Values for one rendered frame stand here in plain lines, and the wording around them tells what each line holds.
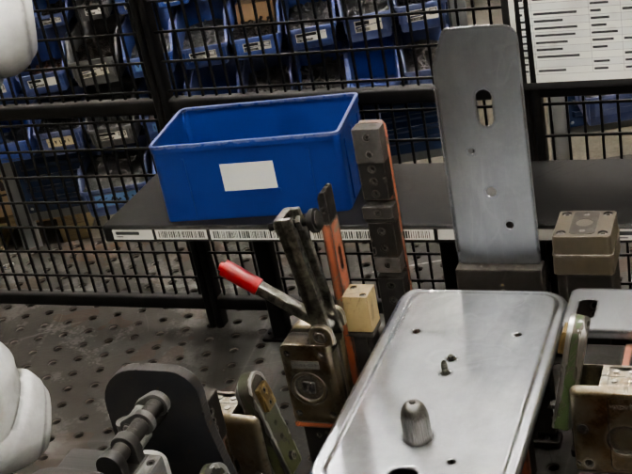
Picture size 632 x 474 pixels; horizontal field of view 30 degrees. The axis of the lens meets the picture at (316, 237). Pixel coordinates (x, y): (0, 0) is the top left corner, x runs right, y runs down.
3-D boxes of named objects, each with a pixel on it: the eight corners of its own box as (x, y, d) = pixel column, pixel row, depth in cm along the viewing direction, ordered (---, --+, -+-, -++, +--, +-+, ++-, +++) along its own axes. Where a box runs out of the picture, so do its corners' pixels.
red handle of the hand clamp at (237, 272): (330, 331, 141) (215, 267, 142) (323, 344, 142) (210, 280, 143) (341, 313, 144) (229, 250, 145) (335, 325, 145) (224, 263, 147)
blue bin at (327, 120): (353, 211, 178) (338, 132, 173) (165, 223, 187) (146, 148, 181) (371, 165, 192) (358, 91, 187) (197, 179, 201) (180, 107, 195)
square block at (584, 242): (628, 461, 167) (611, 236, 151) (571, 457, 170) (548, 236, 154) (634, 427, 173) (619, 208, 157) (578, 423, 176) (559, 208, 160)
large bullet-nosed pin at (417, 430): (430, 458, 129) (421, 409, 126) (402, 456, 130) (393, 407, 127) (437, 441, 132) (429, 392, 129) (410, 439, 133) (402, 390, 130)
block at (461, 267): (560, 450, 172) (541, 270, 158) (479, 444, 176) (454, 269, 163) (563, 437, 174) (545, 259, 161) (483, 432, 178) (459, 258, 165)
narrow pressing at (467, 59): (541, 265, 159) (515, 23, 145) (458, 265, 164) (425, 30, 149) (542, 263, 160) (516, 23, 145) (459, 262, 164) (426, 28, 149)
